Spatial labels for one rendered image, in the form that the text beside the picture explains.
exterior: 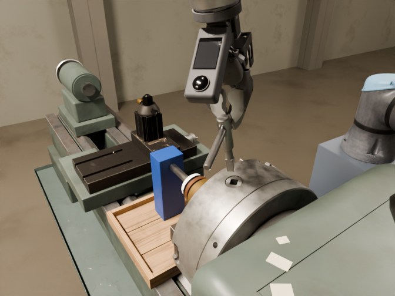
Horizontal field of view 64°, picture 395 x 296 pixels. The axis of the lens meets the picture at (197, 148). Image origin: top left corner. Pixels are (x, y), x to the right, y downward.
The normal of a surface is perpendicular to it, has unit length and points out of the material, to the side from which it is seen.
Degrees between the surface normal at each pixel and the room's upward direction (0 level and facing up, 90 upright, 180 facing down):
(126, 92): 90
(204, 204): 39
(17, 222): 0
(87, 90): 90
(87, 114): 90
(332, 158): 90
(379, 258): 0
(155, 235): 0
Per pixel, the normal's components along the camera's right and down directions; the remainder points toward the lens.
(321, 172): -0.87, 0.26
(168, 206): 0.57, 0.43
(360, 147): -0.72, 0.07
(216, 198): -0.42, -0.58
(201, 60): -0.33, -0.31
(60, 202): 0.00, -0.85
